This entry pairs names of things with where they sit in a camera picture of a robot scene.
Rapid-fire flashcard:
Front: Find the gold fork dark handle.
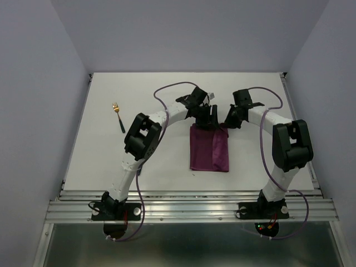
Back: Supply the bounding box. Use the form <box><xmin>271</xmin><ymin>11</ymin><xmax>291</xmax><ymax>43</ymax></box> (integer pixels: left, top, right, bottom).
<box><xmin>112</xmin><ymin>102</ymin><xmax>126</xmax><ymax>134</ymax></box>

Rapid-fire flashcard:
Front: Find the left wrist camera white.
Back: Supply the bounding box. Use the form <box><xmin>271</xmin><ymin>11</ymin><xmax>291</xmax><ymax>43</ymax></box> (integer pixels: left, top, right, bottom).
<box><xmin>207</xmin><ymin>93</ymin><xmax>215</xmax><ymax>100</ymax></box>

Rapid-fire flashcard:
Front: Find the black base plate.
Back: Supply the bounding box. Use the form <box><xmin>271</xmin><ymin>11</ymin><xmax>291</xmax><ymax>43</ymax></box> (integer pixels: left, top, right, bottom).
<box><xmin>88</xmin><ymin>201</ymin><xmax>142</xmax><ymax>221</ymax></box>
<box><xmin>235</xmin><ymin>202</ymin><xmax>289</xmax><ymax>221</ymax></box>

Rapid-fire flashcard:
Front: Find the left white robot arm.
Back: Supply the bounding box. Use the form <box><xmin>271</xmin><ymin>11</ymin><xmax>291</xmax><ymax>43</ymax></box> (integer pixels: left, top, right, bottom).
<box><xmin>94</xmin><ymin>82</ymin><xmax>219</xmax><ymax>221</ymax></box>

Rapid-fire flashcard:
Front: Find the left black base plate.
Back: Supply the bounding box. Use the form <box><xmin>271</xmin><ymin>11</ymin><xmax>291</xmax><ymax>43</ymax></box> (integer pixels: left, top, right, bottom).
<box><xmin>88</xmin><ymin>201</ymin><xmax>142</xmax><ymax>221</ymax></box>

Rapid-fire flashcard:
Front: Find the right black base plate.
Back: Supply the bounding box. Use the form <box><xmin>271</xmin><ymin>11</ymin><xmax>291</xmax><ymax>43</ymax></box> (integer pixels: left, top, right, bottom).
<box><xmin>235</xmin><ymin>202</ymin><xmax>289</xmax><ymax>221</ymax></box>

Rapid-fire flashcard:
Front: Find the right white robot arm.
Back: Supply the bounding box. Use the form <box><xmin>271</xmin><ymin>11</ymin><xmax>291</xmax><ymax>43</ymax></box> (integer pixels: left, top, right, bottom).
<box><xmin>224</xmin><ymin>88</ymin><xmax>314</xmax><ymax>220</ymax></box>

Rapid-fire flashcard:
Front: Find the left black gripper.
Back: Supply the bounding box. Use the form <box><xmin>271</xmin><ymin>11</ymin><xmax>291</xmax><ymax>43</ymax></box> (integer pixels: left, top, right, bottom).
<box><xmin>193</xmin><ymin>104</ymin><xmax>219</xmax><ymax>131</ymax></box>

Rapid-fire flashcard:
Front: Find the purple cloth napkin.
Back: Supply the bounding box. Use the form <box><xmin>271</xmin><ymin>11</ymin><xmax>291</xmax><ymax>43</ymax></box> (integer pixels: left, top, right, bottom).
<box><xmin>190</xmin><ymin>123</ymin><xmax>229</xmax><ymax>172</ymax></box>

